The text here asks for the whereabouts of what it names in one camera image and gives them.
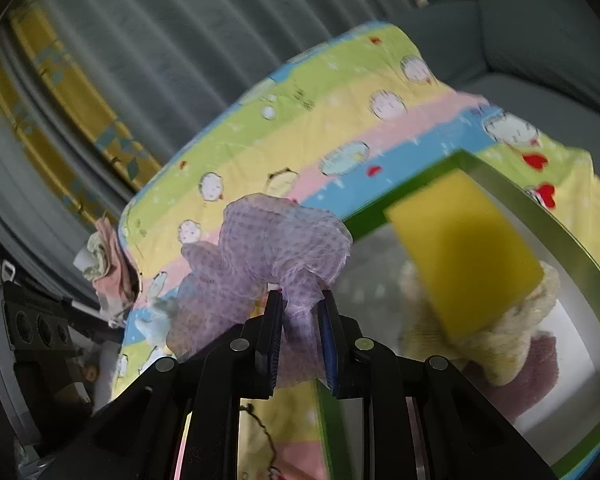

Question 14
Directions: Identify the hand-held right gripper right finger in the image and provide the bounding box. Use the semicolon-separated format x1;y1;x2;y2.
316;290;556;480

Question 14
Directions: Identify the pink towel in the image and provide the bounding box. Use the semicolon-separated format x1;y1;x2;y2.
92;217;141;328

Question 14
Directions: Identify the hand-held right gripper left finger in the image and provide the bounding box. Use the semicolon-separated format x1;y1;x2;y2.
30;290;286;480

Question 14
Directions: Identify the purple towel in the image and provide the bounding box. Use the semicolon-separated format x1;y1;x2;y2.
500;335;563;423

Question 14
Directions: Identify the cream knit towel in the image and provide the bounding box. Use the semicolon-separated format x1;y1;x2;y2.
397;260;563;388

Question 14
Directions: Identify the green box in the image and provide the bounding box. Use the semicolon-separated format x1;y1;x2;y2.
312;149;600;480

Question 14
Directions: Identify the pale green cloth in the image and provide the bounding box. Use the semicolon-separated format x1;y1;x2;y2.
75;237;106;281

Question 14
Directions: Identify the yellow sponge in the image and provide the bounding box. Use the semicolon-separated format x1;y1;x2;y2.
384;167;546;343

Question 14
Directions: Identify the grey sofa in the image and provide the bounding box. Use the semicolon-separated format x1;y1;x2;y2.
380;0;600;126

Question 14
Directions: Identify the striped cartoon printed bed sheet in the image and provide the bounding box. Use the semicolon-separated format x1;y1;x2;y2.
111;21;600;480

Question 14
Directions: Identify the grey curtain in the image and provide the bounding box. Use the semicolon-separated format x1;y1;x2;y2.
0;0;431;321

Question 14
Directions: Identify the purple mesh bath puff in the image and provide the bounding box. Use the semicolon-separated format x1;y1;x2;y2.
166;192;353;388

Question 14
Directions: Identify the yellow patterned curtain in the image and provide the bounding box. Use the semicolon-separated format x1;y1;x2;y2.
0;5;163;221

